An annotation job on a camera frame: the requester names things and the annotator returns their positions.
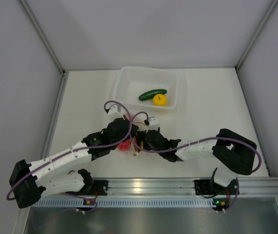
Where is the yellow fake apple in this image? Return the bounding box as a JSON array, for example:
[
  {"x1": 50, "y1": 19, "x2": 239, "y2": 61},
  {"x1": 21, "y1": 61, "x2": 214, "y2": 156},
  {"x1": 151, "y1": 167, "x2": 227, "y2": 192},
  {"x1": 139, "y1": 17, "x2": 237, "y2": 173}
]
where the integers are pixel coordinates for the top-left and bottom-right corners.
[{"x1": 152, "y1": 94, "x2": 167, "y2": 106}]

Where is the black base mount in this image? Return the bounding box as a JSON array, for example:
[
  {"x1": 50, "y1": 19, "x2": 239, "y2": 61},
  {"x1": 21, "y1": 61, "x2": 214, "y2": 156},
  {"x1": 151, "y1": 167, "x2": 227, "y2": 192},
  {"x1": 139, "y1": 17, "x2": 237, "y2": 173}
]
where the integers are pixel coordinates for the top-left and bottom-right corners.
[
  {"x1": 194, "y1": 179, "x2": 218, "y2": 196},
  {"x1": 87, "y1": 180, "x2": 109, "y2": 196}
]

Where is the red fake apple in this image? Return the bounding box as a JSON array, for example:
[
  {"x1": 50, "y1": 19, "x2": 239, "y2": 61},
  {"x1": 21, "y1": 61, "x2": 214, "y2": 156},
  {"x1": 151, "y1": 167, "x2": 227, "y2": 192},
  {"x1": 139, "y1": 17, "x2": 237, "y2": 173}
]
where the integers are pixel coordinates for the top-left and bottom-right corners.
[{"x1": 117, "y1": 140, "x2": 131, "y2": 152}]

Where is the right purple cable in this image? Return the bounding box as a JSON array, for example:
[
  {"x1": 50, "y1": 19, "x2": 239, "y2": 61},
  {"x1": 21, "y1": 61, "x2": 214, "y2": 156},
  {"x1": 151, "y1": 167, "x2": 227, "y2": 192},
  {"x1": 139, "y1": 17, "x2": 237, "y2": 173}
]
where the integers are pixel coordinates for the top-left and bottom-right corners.
[{"x1": 128, "y1": 111, "x2": 262, "y2": 177}]

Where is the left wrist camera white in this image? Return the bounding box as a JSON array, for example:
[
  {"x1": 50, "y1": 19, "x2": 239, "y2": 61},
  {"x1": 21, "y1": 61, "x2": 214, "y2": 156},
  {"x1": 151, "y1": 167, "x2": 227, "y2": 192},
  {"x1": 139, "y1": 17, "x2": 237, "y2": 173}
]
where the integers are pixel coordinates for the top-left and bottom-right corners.
[{"x1": 107, "y1": 104, "x2": 123, "y2": 121}]

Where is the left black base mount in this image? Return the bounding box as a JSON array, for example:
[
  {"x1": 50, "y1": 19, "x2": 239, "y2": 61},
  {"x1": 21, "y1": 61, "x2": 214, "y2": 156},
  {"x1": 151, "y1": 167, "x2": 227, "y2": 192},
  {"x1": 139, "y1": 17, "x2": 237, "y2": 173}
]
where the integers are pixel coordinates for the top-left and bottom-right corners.
[{"x1": 87, "y1": 180, "x2": 109, "y2": 196}]

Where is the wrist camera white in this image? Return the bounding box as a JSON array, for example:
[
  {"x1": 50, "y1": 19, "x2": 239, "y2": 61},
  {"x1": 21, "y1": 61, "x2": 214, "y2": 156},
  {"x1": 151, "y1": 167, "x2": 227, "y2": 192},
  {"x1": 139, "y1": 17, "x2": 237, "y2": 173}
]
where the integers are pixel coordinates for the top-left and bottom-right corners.
[
  {"x1": 107, "y1": 104, "x2": 123, "y2": 121},
  {"x1": 146, "y1": 117, "x2": 160, "y2": 131}
]

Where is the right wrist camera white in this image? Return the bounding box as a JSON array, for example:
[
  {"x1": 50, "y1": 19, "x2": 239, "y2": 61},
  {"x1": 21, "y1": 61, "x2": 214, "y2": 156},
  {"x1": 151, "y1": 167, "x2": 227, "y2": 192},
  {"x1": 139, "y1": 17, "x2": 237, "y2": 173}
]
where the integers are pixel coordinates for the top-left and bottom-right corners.
[{"x1": 146, "y1": 117, "x2": 160, "y2": 131}]

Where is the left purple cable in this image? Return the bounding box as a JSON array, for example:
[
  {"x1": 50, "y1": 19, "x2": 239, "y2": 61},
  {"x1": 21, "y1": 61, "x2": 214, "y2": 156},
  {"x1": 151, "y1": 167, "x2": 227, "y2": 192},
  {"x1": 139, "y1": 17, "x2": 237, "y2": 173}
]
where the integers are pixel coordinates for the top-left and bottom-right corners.
[{"x1": 6, "y1": 100, "x2": 133, "y2": 201}]

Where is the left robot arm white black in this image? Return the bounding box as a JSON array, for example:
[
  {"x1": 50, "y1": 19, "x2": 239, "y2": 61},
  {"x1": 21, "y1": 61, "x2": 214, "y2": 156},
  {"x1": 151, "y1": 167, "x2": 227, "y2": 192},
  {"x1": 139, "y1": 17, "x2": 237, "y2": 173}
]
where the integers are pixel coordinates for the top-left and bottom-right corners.
[{"x1": 6, "y1": 118, "x2": 139, "y2": 209}]

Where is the green fake cucumber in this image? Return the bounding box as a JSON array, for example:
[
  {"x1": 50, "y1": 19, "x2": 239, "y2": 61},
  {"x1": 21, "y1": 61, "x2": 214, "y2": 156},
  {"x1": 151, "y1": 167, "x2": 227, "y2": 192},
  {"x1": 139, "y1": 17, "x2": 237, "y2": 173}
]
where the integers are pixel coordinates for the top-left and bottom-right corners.
[{"x1": 138, "y1": 89, "x2": 167, "y2": 101}]

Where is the clear zip top bag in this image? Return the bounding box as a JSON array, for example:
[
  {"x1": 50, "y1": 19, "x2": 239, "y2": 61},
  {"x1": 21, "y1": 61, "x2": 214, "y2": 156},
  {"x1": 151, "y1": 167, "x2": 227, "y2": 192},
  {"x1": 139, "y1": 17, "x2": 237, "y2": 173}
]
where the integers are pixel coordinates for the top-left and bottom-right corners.
[{"x1": 118, "y1": 111, "x2": 148, "y2": 156}]

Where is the purple cable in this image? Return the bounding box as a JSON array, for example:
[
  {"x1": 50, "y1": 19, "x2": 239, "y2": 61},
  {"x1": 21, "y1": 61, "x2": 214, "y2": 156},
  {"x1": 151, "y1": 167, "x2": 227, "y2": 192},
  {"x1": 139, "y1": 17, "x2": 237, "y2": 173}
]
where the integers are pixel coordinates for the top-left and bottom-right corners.
[
  {"x1": 128, "y1": 111, "x2": 262, "y2": 177},
  {"x1": 6, "y1": 100, "x2": 133, "y2": 201}
]

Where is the white slotted cable duct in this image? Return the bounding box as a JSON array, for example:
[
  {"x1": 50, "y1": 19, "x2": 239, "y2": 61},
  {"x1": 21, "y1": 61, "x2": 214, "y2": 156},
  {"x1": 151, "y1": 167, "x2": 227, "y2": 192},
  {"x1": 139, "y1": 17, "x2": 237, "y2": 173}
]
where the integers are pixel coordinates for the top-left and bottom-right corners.
[{"x1": 32, "y1": 197, "x2": 217, "y2": 208}]

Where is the aluminium rail frame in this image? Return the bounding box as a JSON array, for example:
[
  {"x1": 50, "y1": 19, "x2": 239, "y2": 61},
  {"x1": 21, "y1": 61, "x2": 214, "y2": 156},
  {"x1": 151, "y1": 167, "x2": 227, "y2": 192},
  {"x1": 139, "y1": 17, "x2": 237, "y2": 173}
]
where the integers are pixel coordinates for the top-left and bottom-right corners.
[{"x1": 38, "y1": 177, "x2": 278, "y2": 197}]

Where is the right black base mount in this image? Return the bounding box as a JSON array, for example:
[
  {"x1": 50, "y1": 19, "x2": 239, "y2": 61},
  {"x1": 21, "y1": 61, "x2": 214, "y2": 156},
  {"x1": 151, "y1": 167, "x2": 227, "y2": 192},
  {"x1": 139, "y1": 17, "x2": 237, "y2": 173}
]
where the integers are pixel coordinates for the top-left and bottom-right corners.
[{"x1": 194, "y1": 179, "x2": 218, "y2": 196}]

